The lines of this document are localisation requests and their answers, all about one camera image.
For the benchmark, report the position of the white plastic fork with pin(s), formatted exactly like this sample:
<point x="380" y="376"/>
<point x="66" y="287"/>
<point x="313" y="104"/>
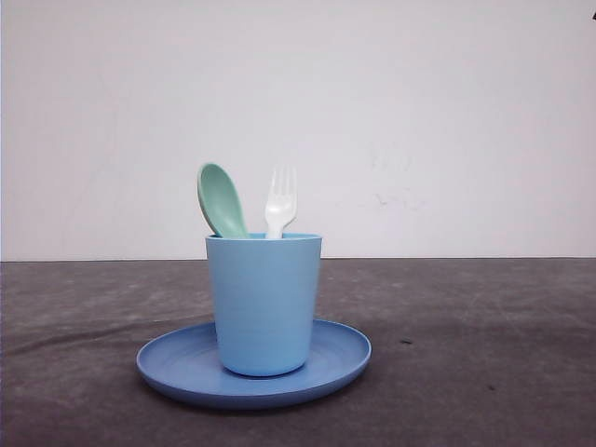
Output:
<point x="281" y="204"/>

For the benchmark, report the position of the light blue plastic cup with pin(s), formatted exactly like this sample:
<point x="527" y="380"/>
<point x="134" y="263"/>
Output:
<point x="264" y="293"/>

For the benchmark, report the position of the mint green plastic spoon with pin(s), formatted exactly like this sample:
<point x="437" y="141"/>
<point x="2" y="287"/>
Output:
<point x="219" y="202"/>

